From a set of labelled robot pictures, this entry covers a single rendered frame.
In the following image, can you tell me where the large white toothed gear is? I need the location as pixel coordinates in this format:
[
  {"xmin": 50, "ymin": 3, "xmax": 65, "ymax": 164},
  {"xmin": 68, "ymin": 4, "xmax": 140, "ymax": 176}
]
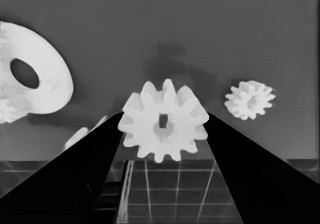
[{"xmin": 117, "ymin": 78, "xmax": 210, "ymax": 164}]

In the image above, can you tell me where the small thin T-shaped piece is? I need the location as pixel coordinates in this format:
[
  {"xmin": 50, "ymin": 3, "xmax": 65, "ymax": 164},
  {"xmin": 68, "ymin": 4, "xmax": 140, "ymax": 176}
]
[{"xmin": 63, "ymin": 114, "xmax": 109, "ymax": 151}]

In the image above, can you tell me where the small white toothed gear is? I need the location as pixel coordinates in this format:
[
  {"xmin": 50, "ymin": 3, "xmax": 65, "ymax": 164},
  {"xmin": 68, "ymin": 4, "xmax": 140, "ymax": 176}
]
[{"xmin": 223, "ymin": 80, "xmax": 277, "ymax": 121}]

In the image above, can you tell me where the white gear on carrier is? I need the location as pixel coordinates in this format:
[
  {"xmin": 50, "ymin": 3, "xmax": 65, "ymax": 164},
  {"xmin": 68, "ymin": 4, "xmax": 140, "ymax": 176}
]
[{"xmin": 0, "ymin": 27, "xmax": 31, "ymax": 125}]

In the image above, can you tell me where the white round carrier with pins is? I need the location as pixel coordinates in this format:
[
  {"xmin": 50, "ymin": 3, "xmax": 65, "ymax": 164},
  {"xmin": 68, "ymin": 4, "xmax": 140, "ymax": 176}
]
[{"xmin": 0, "ymin": 20, "xmax": 75, "ymax": 116}]

